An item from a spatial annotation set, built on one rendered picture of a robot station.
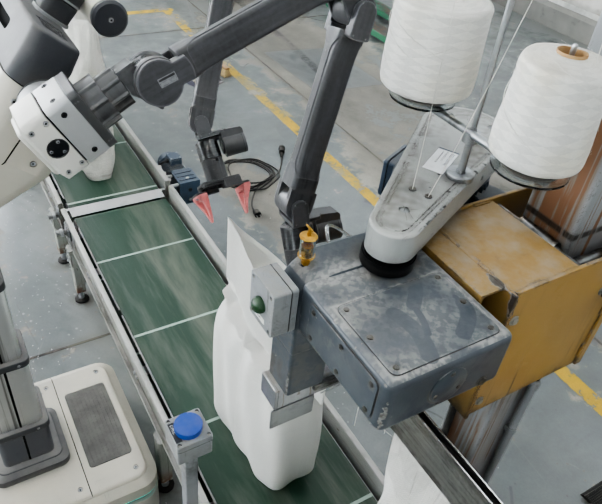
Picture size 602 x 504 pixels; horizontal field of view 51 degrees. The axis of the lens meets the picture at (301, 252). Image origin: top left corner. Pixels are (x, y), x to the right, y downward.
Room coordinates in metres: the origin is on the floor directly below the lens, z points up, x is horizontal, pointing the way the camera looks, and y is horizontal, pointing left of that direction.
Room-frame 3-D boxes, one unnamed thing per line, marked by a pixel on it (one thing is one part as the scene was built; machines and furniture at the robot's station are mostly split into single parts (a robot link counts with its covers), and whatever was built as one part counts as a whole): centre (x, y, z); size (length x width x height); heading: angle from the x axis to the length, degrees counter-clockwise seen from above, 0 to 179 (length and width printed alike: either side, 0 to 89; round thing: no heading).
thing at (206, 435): (0.79, 0.19, 0.81); 0.08 x 0.08 x 0.06; 35
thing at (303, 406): (0.77, -0.01, 0.98); 0.09 x 0.05 x 0.05; 125
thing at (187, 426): (0.79, 0.19, 0.84); 0.06 x 0.06 x 0.02
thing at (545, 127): (0.86, -0.33, 1.61); 0.15 x 0.14 x 0.17; 35
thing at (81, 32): (2.51, 1.04, 0.74); 0.47 x 0.22 x 0.72; 33
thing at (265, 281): (0.73, 0.03, 1.29); 0.08 x 0.05 x 0.09; 35
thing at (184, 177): (2.49, 0.64, 0.35); 0.30 x 0.15 x 0.15; 35
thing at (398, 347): (0.72, -0.15, 1.21); 0.30 x 0.25 x 0.30; 35
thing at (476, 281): (0.85, -0.25, 1.26); 0.22 x 0.05 x 0.16; 35
